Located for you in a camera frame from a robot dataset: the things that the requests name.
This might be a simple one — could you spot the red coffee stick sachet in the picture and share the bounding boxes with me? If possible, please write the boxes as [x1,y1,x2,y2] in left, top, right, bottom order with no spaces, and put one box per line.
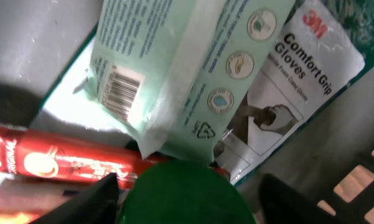
[0,124,230,190]

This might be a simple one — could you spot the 3M comfort grip gloves pack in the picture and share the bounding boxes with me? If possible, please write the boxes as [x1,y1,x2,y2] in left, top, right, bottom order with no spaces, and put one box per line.
[30,0,374,187]

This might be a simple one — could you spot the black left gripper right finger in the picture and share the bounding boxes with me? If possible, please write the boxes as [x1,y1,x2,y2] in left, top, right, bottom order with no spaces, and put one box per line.
[259,174,341,224]

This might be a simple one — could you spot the grey plastic basket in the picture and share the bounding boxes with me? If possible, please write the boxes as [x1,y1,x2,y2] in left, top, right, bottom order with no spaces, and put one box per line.
[0,1,374,211]

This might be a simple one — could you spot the orange tissue pack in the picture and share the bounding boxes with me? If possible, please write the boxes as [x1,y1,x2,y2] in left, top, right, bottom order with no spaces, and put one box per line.
[0,179,85,223]

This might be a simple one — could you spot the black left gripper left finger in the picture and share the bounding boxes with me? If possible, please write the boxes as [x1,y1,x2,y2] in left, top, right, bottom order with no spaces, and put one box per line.
[32,173,119,224]

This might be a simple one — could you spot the mint green wipes pack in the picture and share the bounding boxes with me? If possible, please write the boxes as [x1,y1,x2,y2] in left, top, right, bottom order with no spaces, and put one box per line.
[89,0,296,165]

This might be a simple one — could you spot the green-lid seasoning jar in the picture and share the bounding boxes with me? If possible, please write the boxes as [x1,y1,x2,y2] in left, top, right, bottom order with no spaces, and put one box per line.
[119,160,255,224]

